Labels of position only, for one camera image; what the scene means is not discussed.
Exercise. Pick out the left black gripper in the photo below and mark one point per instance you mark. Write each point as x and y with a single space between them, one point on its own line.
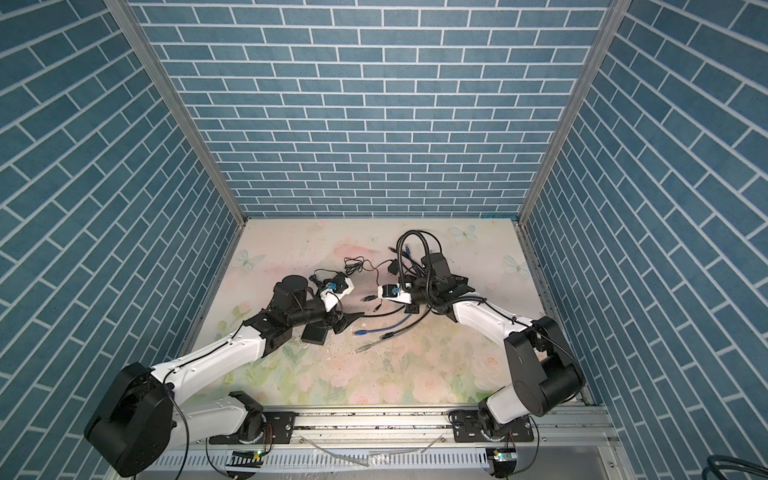
343 323

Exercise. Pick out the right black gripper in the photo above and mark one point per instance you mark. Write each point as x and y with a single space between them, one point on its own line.
413 309

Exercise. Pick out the black network switch blue ports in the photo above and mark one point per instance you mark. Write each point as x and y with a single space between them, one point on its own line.
315 335

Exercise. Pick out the black ethernet cable gold plug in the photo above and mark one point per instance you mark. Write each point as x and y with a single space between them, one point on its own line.
403 264

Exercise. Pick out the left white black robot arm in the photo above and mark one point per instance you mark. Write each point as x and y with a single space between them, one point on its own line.
141 416

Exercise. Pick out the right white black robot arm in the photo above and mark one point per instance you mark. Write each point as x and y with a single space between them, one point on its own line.
543 370

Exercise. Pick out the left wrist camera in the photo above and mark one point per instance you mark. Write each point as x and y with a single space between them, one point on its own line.
331 300

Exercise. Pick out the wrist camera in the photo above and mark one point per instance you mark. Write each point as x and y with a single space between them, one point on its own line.
396 293
331 300

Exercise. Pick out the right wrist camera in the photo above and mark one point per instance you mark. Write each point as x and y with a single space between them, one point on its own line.
396 293

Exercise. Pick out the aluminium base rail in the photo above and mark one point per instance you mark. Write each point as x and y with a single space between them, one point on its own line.
572 442

